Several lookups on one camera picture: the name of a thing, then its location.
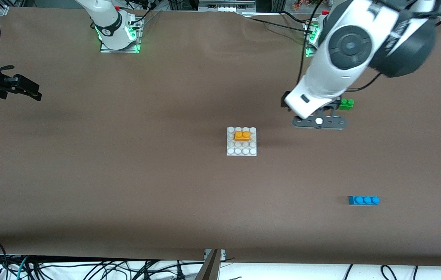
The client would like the white studded base plate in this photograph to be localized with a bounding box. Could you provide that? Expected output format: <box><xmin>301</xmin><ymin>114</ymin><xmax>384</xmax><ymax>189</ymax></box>
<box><xmin>226</xmin><ymin>126</ymin><xmax>258</xmax><ymax>157</ymax></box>

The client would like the blue three-stud block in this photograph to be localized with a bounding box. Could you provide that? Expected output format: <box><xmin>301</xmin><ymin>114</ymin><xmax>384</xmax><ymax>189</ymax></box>
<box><xmin>348</xmin><ymin>195</ymin><xmax>380</xmax><ymax>205</ymax></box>

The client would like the white power strip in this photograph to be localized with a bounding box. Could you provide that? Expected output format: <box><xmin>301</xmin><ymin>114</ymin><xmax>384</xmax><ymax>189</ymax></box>
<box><xmin>198</xmin><ymin>0</ymin><xmax>257</xmax><ymax>12</ymax></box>

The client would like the brown table cover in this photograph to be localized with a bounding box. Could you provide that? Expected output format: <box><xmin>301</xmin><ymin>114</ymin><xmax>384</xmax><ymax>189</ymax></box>
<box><xmin>0</xmin><ymin>7</ymin><xmax>441</xmax><ymax>268</ymax></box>

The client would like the grey metal beam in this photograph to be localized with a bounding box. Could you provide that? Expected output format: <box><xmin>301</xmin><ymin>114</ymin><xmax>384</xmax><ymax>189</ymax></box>
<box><xmin>194</xmin><ymin>250</ymin><xmax>221</xmax><ymax>280</ymax></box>

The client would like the black base cable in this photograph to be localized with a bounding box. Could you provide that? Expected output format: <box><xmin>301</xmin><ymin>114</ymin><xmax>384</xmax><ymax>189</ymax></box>
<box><xmin>281</xmin><ymin>11</ymin><xmax>312</xmax><ymax>24</ymax></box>
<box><xmin>125</xmin><ymin>0</ymin><xmax>162</xmax><ymax>28</ymax></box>
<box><xmin>248</xmin><ymin>17</ymin><xmax>314</xmax><ymax>31</ymax></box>

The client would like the teal floor cable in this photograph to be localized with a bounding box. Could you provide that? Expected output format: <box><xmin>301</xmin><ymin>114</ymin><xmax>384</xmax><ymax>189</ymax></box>
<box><xmin>4</xmin><ymin>255</ymin><xmax>30</xmax><ymax>280</ymax></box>

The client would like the silver metal bracket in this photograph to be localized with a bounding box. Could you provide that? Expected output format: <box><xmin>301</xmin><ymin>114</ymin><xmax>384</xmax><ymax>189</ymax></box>
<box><xmin>204</xmin><ymin>249</ymin><xmax>227</xmax><ymax>260</ymax></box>

